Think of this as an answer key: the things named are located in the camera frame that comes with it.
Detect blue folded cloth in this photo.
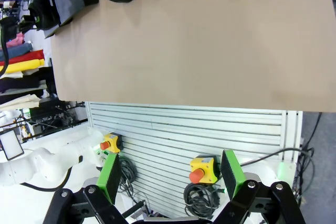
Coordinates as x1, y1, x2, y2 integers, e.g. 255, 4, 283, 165
0, 41, 34, 61

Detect white slatted rail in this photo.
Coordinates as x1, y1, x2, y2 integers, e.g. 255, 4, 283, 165
85, 101, 302, 219

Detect yellow folded cloth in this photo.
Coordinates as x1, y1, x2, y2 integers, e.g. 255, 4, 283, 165
0, 60, 45, 74

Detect red folded cloth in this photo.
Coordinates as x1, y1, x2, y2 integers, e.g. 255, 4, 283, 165
0, 49, 45, 67

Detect yellow emergency stop button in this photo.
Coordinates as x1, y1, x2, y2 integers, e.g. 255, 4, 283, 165
99, 132, 124, 154
189, 155, 221, 184

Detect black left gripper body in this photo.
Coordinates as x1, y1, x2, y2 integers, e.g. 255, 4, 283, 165
0, 16, 19, 41

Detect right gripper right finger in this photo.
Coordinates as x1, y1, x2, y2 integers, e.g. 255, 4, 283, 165
212, 150, 307, 224

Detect black coiled cable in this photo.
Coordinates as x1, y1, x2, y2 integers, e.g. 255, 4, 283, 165
183, 182, 224, 218

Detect grey coiled cable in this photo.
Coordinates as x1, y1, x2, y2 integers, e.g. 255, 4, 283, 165
118, 157, 139, 198

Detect pink folded cloth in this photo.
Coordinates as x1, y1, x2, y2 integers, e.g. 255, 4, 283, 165
7, 34, 26, 48

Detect white light panel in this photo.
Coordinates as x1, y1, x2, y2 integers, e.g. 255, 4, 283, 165
0, 131, 24, 161

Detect black floor cable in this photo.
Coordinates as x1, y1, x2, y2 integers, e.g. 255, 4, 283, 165
299, 112, 323, 198

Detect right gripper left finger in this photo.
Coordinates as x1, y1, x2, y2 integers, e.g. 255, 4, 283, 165
43, 153, 129, 224

